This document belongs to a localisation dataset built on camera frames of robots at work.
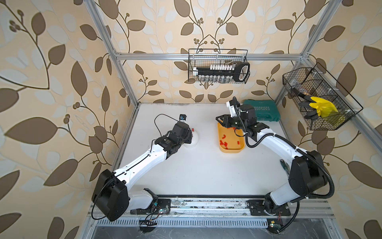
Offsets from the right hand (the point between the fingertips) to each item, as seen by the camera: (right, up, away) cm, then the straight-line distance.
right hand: (218, 118), depth 85 cm
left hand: (-19, -7, -2) cm, 20 cm away
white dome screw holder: (-13, -14, +7) cm, 20 cm away
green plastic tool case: (+40, +6, +27) cm, 49 cm away
